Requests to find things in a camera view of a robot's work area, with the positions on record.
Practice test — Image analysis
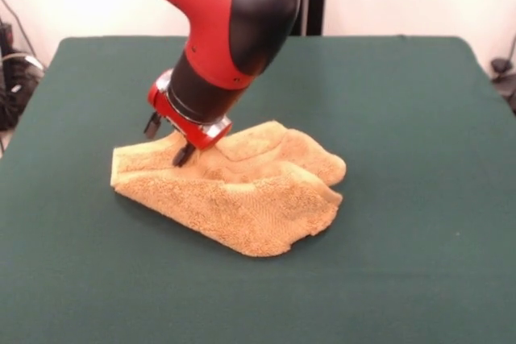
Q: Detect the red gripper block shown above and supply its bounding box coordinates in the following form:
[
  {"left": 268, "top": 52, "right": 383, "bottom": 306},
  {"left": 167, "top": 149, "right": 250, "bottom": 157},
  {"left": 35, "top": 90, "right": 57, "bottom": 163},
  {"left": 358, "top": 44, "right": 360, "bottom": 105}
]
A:
[{"left": 144, "top": 79, "right": 232, "bottom": 168}]

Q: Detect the tan terry towel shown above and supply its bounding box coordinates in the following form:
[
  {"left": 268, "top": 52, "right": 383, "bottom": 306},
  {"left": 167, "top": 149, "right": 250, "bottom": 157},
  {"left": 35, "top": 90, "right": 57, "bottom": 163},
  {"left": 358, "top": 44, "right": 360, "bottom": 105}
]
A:
[{"left": 109, "top": 119, "right": 348, "bottom": 259}]

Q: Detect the dark green table cloth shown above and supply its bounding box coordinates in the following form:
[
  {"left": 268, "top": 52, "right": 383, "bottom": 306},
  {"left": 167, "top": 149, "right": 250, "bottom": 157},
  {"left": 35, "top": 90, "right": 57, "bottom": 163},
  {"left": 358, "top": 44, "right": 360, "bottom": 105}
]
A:
[{"left": 0, "top": 35, "right": 516, "bottom": 344}]

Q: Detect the black stand base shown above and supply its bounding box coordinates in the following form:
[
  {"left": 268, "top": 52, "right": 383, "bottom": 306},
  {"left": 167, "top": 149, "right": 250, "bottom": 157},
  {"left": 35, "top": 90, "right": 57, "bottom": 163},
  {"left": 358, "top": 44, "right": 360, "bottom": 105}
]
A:
[{"left": 489, "top": 57, "right": 516, "bottom": 115}]

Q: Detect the black cable bundle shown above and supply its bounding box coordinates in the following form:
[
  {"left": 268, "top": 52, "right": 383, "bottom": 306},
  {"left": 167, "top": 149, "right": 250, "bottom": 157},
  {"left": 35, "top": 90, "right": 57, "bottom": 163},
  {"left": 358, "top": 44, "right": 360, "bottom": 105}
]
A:
[{"left": 0, "top": 0, "right": 45, "bottom": 131}]

